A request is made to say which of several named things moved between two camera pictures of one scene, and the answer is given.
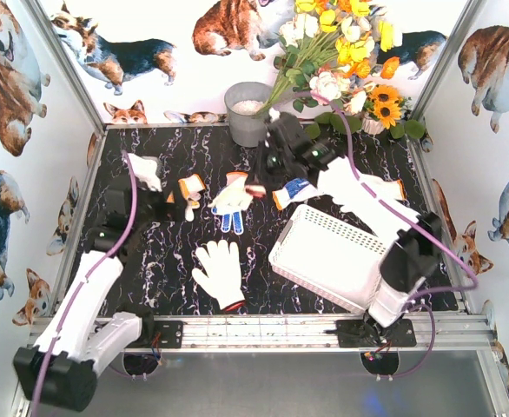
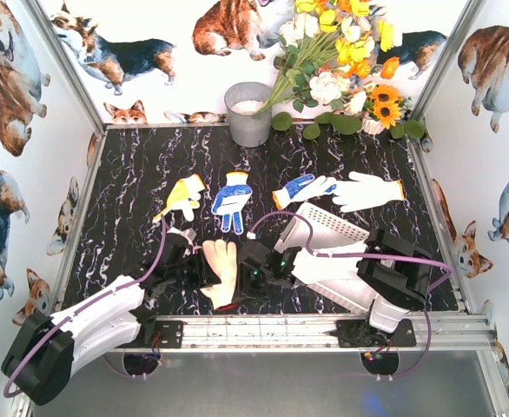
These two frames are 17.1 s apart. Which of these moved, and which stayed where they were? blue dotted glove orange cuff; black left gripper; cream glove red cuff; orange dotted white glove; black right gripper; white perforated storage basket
Moved: black right gripper; black left gripper
Stayed: white perforated storage basket; orange dotted white glove; blue dotted glove orange cuff; cream glove red cuff
